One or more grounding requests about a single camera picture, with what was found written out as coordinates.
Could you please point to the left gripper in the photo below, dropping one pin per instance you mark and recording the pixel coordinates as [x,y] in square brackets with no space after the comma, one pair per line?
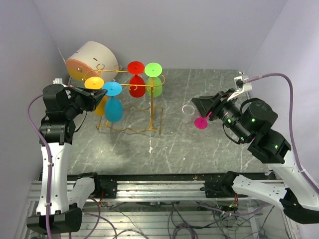
[92,96]

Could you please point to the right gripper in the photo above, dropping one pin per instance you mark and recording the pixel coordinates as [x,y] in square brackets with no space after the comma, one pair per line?
[204,103]

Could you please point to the yellow plastic wine glass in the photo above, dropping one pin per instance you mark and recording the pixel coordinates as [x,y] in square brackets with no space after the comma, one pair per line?
[96,83]

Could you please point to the clear wine glass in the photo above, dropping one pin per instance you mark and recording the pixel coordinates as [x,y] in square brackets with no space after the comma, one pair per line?
[187,113]

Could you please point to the pink plastic wine glass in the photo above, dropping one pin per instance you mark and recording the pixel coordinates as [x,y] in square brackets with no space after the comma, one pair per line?
[202,122]

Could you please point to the blue plastic wine glass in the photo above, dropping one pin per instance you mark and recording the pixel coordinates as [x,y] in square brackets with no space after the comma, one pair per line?
[113,108]

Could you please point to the red plastic wine glass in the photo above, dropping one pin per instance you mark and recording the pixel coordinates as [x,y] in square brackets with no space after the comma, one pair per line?
[137,85]

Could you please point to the green plastic wine glass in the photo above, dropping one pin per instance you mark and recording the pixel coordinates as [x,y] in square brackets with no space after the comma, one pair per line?
[154,84]

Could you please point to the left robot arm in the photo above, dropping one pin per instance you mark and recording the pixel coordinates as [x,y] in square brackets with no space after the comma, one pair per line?
[58,210]

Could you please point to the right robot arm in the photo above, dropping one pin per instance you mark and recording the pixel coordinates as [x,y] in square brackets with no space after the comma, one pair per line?
[252,124]

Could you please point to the white cylindrical container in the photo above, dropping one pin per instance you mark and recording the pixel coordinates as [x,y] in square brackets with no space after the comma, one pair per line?
[92,56]

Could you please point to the gold wire wine glass rack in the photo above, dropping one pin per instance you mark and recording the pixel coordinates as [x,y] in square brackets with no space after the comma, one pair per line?
[156,113]

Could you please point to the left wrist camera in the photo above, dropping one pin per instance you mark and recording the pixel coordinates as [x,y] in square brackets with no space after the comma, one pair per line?
[59,81]

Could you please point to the aluminium mounting rail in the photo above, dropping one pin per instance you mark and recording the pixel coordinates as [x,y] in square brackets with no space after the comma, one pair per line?
[151,191]

